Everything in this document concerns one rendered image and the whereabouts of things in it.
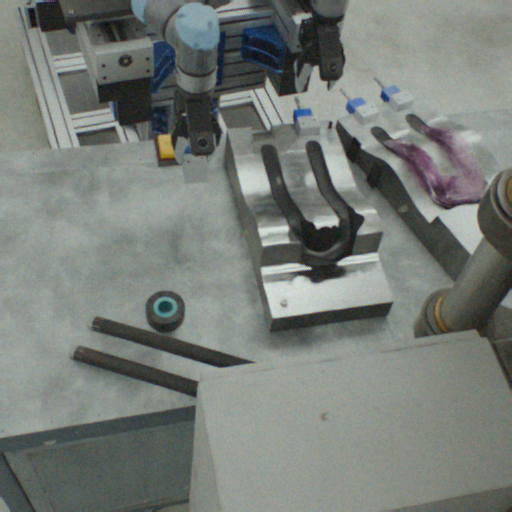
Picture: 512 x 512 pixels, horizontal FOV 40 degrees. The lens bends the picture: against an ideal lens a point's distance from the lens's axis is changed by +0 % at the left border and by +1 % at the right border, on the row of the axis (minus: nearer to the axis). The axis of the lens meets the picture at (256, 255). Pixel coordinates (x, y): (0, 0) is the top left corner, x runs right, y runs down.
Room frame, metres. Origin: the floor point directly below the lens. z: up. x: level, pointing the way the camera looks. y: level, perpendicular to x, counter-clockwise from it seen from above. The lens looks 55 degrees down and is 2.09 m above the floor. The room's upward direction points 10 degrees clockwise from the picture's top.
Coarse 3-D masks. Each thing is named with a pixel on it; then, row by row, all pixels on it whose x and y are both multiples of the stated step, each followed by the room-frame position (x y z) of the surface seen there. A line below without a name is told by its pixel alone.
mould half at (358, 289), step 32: (288, 128) 1.23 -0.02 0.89; (320, 128) 1.25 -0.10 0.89; (256, 160) 1.11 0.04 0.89; (288, 160) 1.13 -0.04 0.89; (256, 192) 1.02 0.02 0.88; (352, 192) 1.06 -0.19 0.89; (256, 224) 0.90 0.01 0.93; (320, 224) 0.92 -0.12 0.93; (256, 256) 0.87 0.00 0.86; (288, 256) 0.86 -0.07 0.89; (352, 256) 0.90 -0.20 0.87; (288, 288) 0.80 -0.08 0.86; (320, 288) 0.81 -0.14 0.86; (352, 288) 0.83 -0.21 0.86; (384, 288) 0.84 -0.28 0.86; (288, 320) 0.73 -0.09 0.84; (320, 320) 0.76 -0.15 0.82; (352, 320) 0.78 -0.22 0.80
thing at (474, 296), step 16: (480, 240) 0.53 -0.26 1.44; (480, 256) 0.51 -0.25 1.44; (496, 256) 0.50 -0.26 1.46; (464, 272) 0.52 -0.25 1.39; (480, 272) 0.50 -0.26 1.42; (496, 272) 0.49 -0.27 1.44; (464, 288) 0.50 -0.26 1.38; (480, 288) 0.49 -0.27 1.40; (496, 288) 0.49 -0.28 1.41; (448, 304) 0.51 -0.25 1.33; (464, 304) 0.50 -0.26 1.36; (480, 304) 0.49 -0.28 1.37; (496, 304) 0.49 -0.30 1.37; (448, 320) 0.50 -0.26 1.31; (464, 320) 0.49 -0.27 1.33; (480, 320) 0.49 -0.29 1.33
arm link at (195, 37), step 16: (176, 16) 1.05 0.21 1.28; (192, 16) 1.03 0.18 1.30; (208, 16) 1.04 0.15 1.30; (176, 32) 1.03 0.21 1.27; (192, 32) 1.01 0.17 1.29; (208, 32) 1.01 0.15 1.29; (176, 48) 1.02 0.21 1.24; (192, 48) 1.00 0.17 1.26; (208, 48) 1.01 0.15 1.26; (176, 64) 1.03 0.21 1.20; (192, 64) 1.00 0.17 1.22; (208, 64) 1.01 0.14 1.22
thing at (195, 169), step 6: (186, 150) 1.05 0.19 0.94; (186, 156) 1.02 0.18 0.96; (192, 156) 1.03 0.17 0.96; (204, 156) 1.03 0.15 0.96; (186, 162) 1.01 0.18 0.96; (192, 162) 1.01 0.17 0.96; (198, 162) 1.01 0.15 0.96; (204, 162) 1.01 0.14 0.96; (186, 168) 0.99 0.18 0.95; (192, 168) 1.00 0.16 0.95; (198, 168) 1.00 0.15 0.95; (204, 168) 1.01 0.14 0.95; (186, 174) 0.99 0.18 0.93; (192, 174) 1.00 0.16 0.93; (198, 174) 1.00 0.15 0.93; (204, 174) 1.01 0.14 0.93; (186, 180) 0.99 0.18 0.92; (192, 180) 1.00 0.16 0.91; (198, 180) 1.00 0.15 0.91; (204, 180) 1.01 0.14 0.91
